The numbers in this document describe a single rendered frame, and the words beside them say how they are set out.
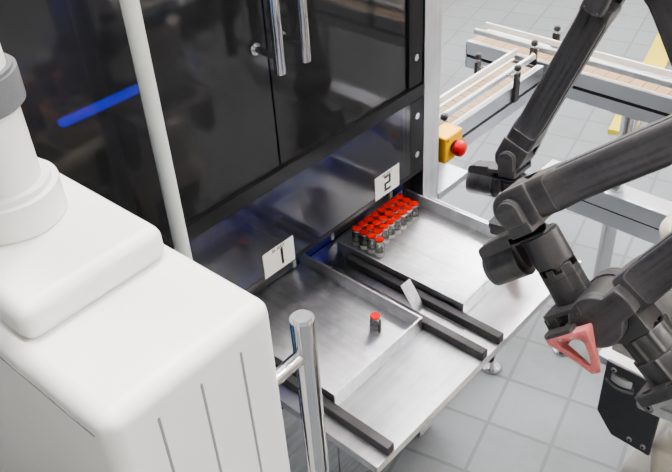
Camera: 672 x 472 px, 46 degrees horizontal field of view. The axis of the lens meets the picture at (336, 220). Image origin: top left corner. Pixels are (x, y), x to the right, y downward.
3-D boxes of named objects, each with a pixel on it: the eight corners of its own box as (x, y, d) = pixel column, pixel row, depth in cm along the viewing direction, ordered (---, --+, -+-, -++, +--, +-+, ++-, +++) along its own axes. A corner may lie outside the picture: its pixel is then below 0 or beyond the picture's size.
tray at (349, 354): (213, 326, 164) (210, 313, 162) (301, 263, 179) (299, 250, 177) (335, 408, 145) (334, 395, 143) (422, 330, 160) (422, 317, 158)
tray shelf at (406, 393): (196, 346, 162) (194, 339, 161) (408, 192, 202) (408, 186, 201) (377, 475, 135) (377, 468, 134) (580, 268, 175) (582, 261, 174)
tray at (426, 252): (337, 253, 181) (336, 241, 179) (407, 200, 196) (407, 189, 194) (462, 316, 162) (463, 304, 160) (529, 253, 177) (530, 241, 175)
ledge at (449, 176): (395, 181, 207) (394, 175, 206) (425, 160, 215) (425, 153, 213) (438, 200, 199) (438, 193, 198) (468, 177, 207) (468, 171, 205)
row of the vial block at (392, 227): (365, 251, 181) (364, 235, 178) (413, 214, 191) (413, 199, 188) (372, 255, 179) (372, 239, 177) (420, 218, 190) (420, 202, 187)
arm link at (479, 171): (513, 154, 155) (532, 140, 161) (460, 145, 161) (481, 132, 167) (512, 210, 160) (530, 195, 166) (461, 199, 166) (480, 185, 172)
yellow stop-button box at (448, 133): (421, 155, 198) (421, 130, 194) (438, 143, 202) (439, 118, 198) (446, 165, 194) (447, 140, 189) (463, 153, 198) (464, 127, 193)
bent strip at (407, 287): (400, 306, 165) (399, 285, 162) (409, 299, 167) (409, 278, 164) (455, 337, 157) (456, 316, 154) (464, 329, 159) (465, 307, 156)
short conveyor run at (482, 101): (407, 194, 205) (407, 141, 196) (362, 174, 214) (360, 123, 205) (545, 94, 245) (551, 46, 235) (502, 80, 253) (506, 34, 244)
